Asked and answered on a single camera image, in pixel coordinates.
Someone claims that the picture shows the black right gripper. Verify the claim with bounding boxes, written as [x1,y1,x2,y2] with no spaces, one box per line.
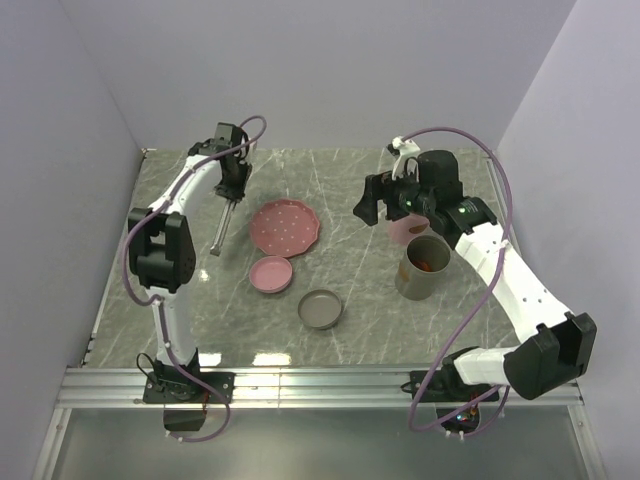
[353,163,436,226]

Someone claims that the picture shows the steel serving tongs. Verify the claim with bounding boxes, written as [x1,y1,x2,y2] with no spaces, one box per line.
[209,200,236,257]

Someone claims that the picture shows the pink scalloped plate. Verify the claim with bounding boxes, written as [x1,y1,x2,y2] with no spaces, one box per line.
[249,198,321,258]

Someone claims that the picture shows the small red sausage toy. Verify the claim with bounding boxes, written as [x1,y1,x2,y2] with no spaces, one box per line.
[412,259,436,272]

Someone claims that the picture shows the grey round lid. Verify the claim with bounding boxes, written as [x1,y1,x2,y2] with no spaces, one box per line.
[298,289,343,330]

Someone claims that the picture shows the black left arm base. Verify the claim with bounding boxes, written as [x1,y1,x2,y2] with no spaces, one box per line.
[142,371,235,405]

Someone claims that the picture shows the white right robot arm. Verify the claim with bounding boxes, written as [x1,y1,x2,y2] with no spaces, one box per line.
[353,141,597,400]

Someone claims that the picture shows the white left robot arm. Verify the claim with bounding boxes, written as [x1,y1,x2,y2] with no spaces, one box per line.
[122,122,252,402]

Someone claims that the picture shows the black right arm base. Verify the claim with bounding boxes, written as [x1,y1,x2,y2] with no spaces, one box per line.
[400,367,491,403]

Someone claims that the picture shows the pink tall canister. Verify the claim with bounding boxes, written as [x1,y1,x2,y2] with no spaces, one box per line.
[387,214,430,246]

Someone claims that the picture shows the grey tall canister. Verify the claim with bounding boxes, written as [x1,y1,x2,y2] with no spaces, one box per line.
[395,235,451,301]

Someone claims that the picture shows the pink round lid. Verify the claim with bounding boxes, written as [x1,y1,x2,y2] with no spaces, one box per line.
[249,256,293,294]

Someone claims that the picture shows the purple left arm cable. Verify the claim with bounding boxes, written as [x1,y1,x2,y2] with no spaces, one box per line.
[122,115,266,444]

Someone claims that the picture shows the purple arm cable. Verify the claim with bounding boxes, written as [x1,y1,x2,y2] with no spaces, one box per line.
[122,115,266,444]
[399,127,513,440]

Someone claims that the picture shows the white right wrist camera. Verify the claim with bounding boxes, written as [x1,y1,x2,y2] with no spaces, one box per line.
[387,136,421,180]

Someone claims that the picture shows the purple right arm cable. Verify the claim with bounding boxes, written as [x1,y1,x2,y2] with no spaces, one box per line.
[399,127,513,440]

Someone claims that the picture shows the aluminium front rail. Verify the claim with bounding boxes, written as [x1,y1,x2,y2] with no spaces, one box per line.
[57,364,584,411]

